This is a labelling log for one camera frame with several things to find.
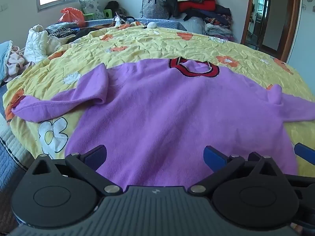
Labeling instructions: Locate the black bag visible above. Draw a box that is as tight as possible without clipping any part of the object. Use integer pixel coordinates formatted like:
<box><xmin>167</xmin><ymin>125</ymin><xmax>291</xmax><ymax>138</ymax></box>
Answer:
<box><xmin>105</xmin><ymin>1</ymin><xmax>126</xmax><ymax>17</ymax></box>

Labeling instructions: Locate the zebra-pattern cloth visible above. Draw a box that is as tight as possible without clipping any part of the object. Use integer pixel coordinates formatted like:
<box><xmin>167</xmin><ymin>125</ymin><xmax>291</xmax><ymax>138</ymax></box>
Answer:
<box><xmin>46</xmin><ymin>22</ymin><xmax>82</xmax><ymax>39</ymax></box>

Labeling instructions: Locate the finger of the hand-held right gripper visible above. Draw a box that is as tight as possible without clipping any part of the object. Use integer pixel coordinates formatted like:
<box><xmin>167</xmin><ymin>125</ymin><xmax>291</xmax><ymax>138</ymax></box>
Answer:
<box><xmin>294</xmin><ymin>142</ymin><xmax>315</xmax><ymax>168</ymax></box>

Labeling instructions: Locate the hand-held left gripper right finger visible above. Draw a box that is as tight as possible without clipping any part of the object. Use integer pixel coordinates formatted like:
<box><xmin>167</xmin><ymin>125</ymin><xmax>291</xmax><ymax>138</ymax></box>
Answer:
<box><xmin>187</xmin><ymin>146</ymin><xmax>287</xmax><ymax>198</ymax></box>

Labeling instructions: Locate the white quilted jacket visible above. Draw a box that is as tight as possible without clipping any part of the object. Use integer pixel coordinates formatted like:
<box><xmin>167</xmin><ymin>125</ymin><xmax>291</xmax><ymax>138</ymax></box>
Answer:
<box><xmin>24</xmin><ymin>25</ymin><xmax>75</xmax><ymax>63</ymax></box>

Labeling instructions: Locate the yellow carrot-print quilt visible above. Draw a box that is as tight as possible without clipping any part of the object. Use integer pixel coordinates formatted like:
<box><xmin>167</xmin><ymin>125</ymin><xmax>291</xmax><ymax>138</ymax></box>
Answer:
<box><xmin>2</xmin><ymin>26</ymin><xmax>315</xmax><ymax>175</ymax></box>

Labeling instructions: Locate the floral pillow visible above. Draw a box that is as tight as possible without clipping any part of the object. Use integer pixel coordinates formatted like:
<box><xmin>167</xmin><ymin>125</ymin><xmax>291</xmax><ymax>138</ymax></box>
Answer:
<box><xmin>79</xmin><ymin>0</ymin><xmax>106</xmax><ymax>20</ymax></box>

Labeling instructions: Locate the dark brown cloth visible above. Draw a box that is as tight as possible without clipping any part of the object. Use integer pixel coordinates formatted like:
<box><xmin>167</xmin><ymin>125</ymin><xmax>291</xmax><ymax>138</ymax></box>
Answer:
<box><xmin>73</xmin><ymin>26</ymin><xmax>112</xmax><ymax>40</ymax></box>

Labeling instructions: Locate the houndstooth bag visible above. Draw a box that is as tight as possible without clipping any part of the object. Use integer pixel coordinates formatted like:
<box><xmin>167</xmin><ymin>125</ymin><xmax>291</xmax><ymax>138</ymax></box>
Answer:
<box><xmin>139</xmin><ymin>0</ymin><xmax>173</xmax><ymax>20</ymax></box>

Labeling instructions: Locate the orange plastic bag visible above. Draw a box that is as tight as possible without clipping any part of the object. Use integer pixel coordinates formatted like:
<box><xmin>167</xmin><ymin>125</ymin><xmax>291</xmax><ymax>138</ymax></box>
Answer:
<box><xmin>58</xmin><ymin>7</ymin><xmax>86</xmax><ymax>28</ymax></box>

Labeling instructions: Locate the purple knit sweater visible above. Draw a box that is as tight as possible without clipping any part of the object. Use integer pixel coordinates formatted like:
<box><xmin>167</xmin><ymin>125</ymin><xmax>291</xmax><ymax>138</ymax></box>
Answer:
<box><xmin>11</xmin><ymin>57</ymin><xmax>315</xmax><ymax>190</ymax></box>

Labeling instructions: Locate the pile of clothes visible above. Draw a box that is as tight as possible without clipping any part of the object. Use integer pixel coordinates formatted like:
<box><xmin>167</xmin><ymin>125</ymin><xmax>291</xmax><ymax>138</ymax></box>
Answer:
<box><xmin>154</xmin><ymin>0</ymin><xmax>235</xmax><ymax>42</ymax></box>

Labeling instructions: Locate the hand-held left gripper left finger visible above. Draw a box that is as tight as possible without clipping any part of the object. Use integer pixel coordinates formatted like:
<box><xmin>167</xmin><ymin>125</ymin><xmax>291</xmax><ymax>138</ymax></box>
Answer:
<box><xmin>30</xmin><ymin>145</ymin><xmax>123</xmax><ymax>197</ymax></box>

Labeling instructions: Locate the green plastic stool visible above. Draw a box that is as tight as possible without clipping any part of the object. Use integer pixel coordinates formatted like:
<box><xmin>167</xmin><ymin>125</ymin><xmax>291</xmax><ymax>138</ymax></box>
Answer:
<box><xmin>82</xmin><ymin>9</ymin><xmax>114</xmax><ymax>21</ymax></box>

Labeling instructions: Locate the pink cloth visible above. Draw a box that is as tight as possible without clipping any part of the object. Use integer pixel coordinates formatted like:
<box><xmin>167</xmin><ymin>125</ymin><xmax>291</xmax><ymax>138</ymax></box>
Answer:
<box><xmin>4</xmin><ymin>45</ymin><xmax>35</xmax><ymax>83</ymax></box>

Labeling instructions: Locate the light blue pillow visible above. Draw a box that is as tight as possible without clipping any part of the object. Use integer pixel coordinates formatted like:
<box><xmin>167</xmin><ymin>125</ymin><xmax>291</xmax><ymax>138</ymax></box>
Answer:
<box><xmin>0</xmin><ymin>41</ymin><xmax>13</xmax><ymax>84</ymax></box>

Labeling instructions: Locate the wooden door frame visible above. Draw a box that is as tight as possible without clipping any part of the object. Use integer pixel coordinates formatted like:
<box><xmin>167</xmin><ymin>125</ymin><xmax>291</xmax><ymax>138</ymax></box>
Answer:
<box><xmin>240</xmin><ymin>0</ymin><xmax>302</xmax><ymax>63</ymax></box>

